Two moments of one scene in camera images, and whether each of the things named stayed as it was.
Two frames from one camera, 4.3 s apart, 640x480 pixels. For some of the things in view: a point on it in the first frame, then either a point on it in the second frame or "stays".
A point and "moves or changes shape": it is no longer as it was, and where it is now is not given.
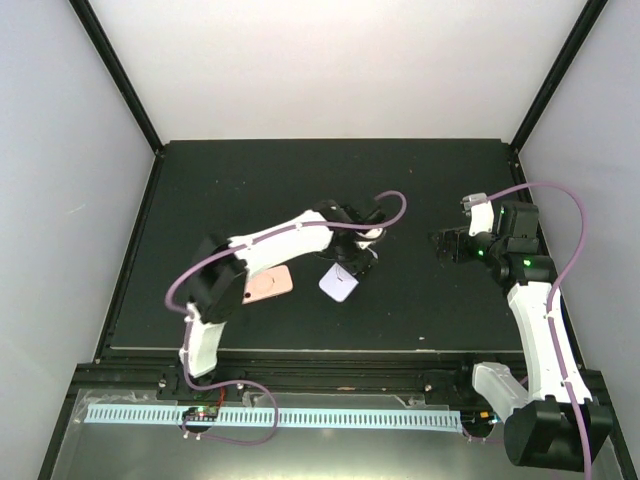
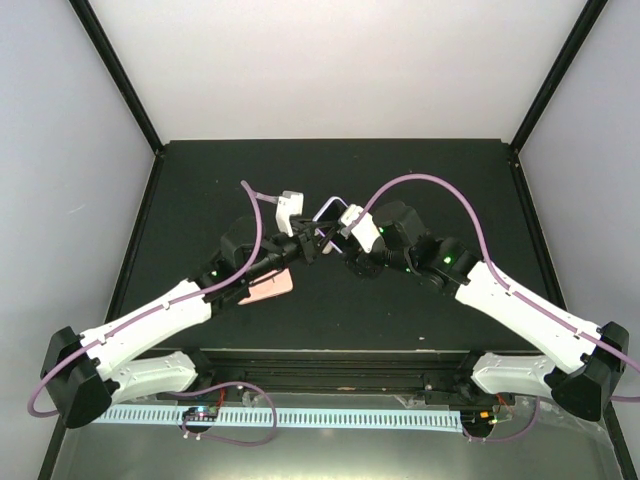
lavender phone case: x=338 y=283 moves or changes shape
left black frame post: x=118 y=68 stays
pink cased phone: x=267 y=283 stays
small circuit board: x=201 y=413 stays
